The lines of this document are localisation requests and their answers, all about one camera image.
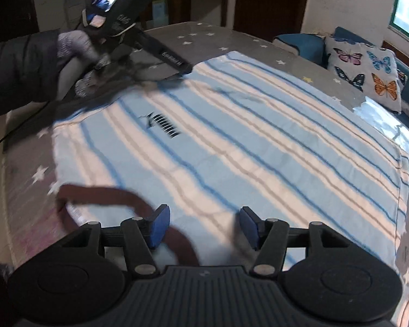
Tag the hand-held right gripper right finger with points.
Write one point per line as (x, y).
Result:
(249, 226)

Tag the person's left forearm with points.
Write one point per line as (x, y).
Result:
(17, 71)

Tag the blue sofa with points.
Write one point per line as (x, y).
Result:
(301, 44)

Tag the dark wooden door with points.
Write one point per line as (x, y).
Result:
(255, 10)

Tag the person's left hand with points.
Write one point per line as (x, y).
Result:
(73, 46)

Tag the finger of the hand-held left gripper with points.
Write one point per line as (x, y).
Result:
(136, 73)
(167, 56)

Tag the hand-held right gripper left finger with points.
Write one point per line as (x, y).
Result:
(159, 226)

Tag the light blue striped shirt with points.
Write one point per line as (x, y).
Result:
(225, 136)

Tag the butterfly print pillow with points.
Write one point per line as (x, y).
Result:
(364, 71)

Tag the blue framed picture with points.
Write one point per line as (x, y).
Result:
(159, 13)

